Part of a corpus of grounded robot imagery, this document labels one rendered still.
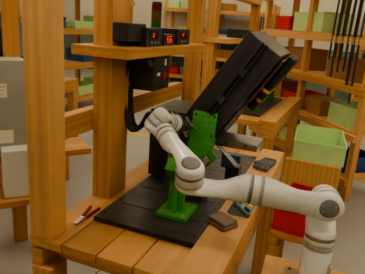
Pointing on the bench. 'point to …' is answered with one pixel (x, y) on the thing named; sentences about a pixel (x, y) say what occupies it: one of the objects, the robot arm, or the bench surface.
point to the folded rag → (222, 221)
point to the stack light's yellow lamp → (156, 16)
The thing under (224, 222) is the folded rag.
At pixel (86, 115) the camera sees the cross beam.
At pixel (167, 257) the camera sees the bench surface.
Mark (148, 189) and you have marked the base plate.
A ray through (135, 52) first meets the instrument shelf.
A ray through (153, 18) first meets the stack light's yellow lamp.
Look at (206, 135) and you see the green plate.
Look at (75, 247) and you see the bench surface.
